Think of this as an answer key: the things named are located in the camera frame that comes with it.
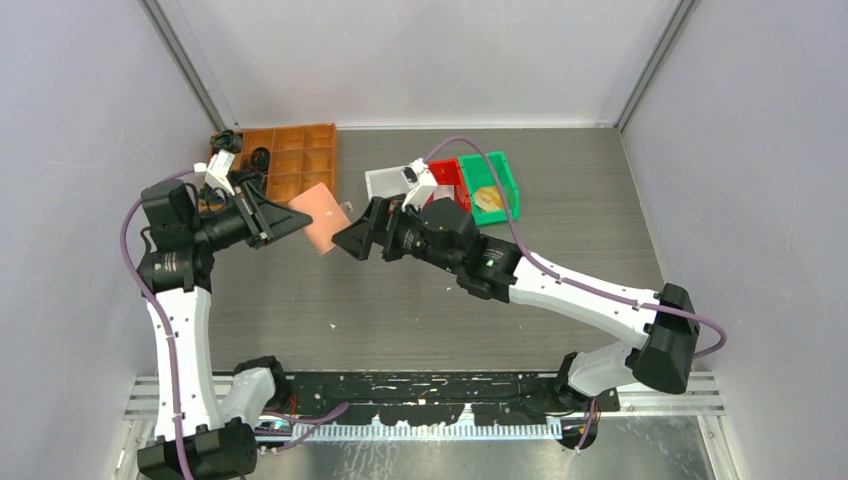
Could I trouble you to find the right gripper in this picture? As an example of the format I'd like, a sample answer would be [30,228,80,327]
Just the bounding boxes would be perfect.
[333,196,461,275]

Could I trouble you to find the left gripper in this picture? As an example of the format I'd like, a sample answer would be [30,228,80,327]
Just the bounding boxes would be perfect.
[188,180,310,253]

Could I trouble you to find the pink leather card holder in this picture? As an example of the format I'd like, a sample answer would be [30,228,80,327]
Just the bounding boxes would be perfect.
[287,183,351,255]

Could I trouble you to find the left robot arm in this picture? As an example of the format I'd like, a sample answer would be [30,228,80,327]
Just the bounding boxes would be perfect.
[129,179,312,479]

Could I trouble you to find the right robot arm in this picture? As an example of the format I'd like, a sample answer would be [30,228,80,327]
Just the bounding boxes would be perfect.
[332,197,700,411]

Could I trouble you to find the gold card in green bin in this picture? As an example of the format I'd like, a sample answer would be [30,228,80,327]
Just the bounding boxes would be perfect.
[473,186,505,213]

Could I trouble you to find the white plastic bin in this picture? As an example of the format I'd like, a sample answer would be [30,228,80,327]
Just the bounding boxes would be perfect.
[364,165,409,199]

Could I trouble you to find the orange compartment tray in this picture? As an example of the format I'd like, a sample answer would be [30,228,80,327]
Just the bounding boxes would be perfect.
[209,123,338,205]

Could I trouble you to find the red plastic bin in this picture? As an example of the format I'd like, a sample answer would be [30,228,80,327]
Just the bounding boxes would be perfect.
[426,157,472,212]

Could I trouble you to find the green plastic bin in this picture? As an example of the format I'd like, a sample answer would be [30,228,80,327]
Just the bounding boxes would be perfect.
[459,151,521,226]

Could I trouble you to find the black coiled strap large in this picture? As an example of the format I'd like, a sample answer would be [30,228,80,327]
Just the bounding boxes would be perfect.
[228,170,267,194]

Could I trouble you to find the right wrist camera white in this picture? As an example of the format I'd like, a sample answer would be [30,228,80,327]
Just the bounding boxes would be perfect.
[402,158,438,211]

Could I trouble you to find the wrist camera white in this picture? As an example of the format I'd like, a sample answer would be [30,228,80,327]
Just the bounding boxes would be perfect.
[193,149,236,196]
[402,158,438,211]

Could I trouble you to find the black coiled strap small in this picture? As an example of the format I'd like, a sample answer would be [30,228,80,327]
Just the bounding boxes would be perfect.
[247,147,271,174]

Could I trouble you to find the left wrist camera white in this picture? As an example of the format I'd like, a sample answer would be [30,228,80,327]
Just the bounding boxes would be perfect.
[193,149,236,196]

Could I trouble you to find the green patterned strap upper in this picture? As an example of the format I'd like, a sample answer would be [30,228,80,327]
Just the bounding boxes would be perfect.
[209,130,244,154]

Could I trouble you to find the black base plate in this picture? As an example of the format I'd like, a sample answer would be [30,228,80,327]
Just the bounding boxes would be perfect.
[264,371,588,427]

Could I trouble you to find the aluminium rail front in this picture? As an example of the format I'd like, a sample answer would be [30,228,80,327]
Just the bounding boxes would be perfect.
[124,372,727,444]

